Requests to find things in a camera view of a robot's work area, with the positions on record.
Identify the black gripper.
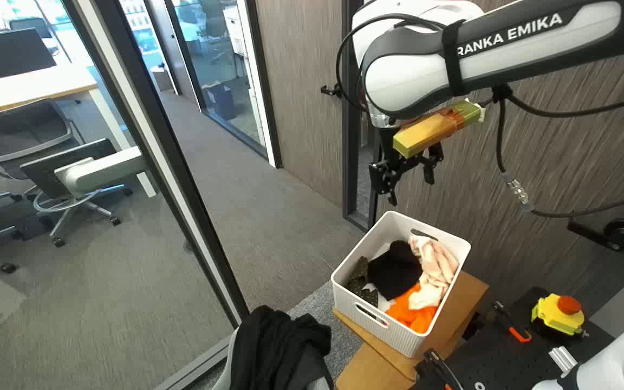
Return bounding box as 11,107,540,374
368,138,447,207

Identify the peach cloth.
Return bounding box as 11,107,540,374
406,232,465,311

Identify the black door handle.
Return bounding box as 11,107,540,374
319,81,344,102

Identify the orange cloth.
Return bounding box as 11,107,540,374
386,283,441,336

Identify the black shirt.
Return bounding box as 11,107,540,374
231,303,337,390

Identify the black garment in bin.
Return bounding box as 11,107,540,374
344,238,425,307

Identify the black clamp orange handle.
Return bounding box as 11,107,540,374
491,297,536,347

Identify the yellow wrist camera block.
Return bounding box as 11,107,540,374
391,100,487,160

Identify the black monitor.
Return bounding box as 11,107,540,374
0,28,59,86

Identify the grey mesh office chair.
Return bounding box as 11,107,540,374
0,100,78,183

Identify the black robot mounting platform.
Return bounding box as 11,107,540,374
412,283,618,390

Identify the office chair with white armrest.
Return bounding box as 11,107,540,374
17,137,149,250

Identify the wooden office desk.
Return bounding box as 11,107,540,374
0,60,102,123

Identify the yellow emergency stop box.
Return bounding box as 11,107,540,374
530,290,590,339

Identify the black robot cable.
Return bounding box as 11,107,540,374
495,85,624,220

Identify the white plastic bin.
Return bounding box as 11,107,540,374
329,207,474,360

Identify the small white block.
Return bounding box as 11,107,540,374
547,345,578,374

